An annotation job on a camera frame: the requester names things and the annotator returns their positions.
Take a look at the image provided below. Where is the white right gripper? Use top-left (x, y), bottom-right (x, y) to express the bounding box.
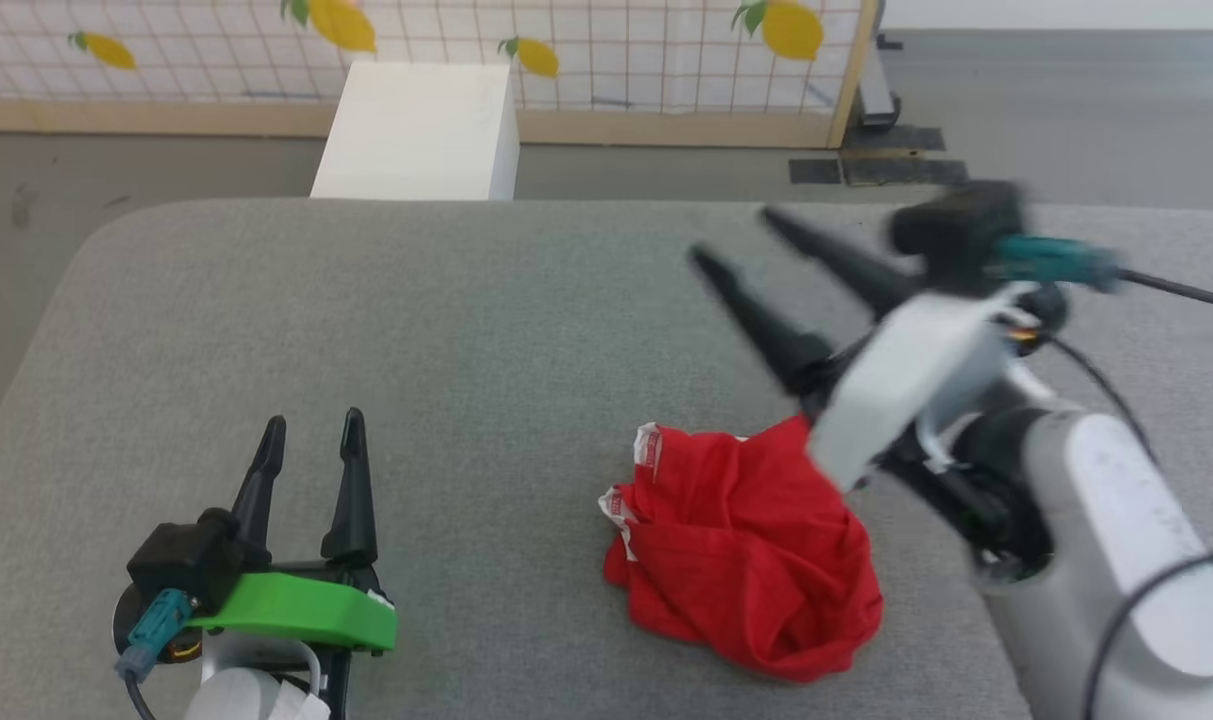
top-left (689, 205), bottom-right (1042, 492)

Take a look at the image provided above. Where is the teal plug camera cable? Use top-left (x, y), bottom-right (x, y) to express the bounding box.
top-left (996, 235), bottom-right (1213, 314)
top-left (114, 588), bottom-right (196, 720)

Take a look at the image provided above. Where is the red garment with white trim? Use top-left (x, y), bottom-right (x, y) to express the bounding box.
top-left (598, 415), bottom-right (885, 685)

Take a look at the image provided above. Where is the teal plug left camera cable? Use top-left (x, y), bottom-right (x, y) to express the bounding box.
top-left (114, 588), bottom-right (196, 720)

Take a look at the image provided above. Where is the lemon print backdrop panel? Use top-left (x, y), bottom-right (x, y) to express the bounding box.
top-left (0, 0), bottom-right (882, 150)

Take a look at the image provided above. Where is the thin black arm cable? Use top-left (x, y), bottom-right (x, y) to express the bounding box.
top-left (1041, 335), bottom-right (1157, 463)
top-left (1081, 545), bottom-right (1213, 720)

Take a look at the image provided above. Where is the large black floor mat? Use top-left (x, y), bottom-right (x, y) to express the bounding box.
top-left (843, 125), bottom-right (971, 188)

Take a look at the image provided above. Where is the metal panel stand foot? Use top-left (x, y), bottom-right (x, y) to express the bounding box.
top-left (858, 35), bottom-right (906, 132)

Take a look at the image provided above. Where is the white box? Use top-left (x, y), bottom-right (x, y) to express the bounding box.
top-left (309, 62), bottom-right (522, 201)

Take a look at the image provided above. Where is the teal plug right camera cable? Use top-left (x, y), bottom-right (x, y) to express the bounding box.
top-left (996, 235), bottom-right (1213, 314)

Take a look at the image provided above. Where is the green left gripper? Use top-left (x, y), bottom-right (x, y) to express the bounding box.
top-left (186, 407), bottom-right (399, 657)

